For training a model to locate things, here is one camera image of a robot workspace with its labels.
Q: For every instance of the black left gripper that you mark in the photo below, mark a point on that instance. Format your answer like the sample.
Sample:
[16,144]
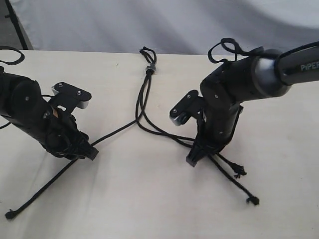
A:
[62,138]

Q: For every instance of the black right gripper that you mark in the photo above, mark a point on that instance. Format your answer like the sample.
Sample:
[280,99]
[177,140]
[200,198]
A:
[215,128]

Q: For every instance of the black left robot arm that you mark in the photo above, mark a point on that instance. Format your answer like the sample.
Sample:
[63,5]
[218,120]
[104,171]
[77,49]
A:
[22,104]

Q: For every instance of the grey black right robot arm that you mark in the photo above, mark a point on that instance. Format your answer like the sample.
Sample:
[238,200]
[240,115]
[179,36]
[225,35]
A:
[261,74]

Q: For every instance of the grey fabric backdrop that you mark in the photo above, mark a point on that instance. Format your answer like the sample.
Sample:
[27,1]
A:
[167,26]

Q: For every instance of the black stand pole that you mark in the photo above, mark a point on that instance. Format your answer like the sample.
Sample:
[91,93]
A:
[15,22]

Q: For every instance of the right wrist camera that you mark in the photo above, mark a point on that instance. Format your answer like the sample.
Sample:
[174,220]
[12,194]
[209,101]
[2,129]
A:
[184,108]

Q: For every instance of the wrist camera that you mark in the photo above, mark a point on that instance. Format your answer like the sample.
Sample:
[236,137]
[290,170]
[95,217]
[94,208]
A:
[69,97]
[184,108]

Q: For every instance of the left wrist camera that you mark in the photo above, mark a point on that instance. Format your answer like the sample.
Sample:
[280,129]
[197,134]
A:
[69,97]

